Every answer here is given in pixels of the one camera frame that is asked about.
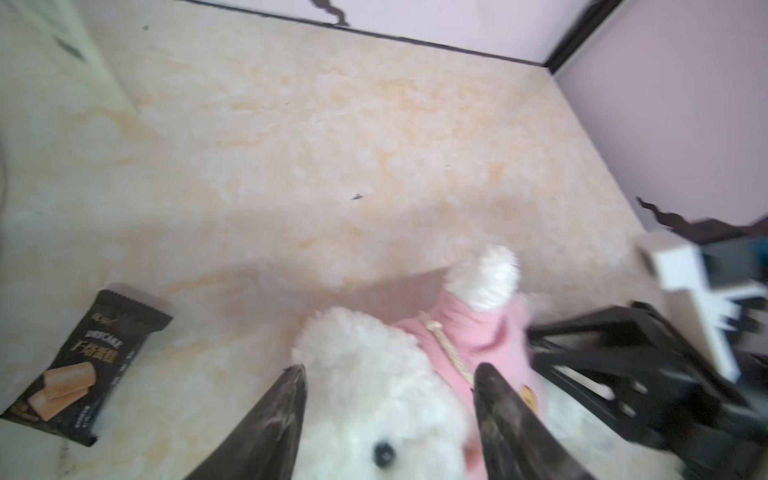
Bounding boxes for pink teddy hoodie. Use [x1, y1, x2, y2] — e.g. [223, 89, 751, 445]
[395, 291, 546, 479]

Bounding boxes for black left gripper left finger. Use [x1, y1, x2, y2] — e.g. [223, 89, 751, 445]
[186, 364, 308, 480]

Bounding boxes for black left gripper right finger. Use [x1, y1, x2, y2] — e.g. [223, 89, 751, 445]
[473, 363, 593, 480]

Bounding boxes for black snack packet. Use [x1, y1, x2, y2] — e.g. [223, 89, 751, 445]
[1, 289, 173, 447]

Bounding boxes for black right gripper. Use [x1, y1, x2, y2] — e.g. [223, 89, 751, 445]
[527, 302, 767, 479]

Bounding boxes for white teddy bear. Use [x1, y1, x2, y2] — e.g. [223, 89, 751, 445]
[292, 244, 678, 479]

